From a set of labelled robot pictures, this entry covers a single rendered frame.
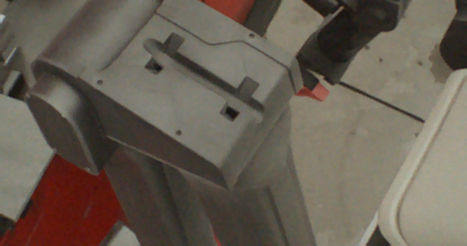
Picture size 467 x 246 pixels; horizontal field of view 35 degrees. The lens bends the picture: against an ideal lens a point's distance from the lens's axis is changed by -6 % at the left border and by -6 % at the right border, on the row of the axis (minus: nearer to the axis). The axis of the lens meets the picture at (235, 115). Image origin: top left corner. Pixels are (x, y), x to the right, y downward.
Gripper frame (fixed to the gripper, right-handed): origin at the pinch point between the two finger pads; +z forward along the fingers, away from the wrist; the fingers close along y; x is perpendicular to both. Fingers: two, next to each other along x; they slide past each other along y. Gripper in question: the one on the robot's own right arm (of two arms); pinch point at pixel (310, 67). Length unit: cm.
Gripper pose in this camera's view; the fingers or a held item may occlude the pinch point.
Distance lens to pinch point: 116.2
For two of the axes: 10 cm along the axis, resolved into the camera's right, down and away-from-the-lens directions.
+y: -5.3, 7.3, -4.3
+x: 7.9, 6.1, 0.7
